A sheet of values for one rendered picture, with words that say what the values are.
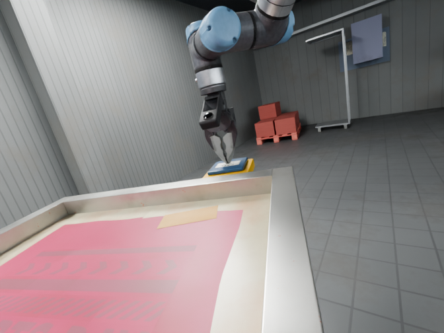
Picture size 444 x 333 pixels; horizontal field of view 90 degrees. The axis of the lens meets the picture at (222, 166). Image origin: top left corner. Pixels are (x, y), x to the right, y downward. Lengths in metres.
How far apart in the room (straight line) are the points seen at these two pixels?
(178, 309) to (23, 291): 0.24
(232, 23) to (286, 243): 0.42
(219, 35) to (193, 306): 0.45
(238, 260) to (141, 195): 0.30
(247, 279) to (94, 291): 0.18
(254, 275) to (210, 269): 0.05
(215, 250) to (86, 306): 0.15
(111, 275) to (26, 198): 2.80
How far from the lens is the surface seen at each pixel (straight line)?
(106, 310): 0.30
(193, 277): 0.28
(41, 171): 3.15
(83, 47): 3.65
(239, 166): 0.59
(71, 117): 2.99
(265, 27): 0.57
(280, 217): 0.28
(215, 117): 0.53
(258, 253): 0.29
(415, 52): 6.85
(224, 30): 0.51
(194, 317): 0.25
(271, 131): 5.40
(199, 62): 0.62
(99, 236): 0.48
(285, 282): 0.20
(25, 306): 0.39
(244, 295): 0.25
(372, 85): 6.83
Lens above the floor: 1.13
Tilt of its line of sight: 15 degrees down
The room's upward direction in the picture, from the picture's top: 13 degrees counter-clockwise
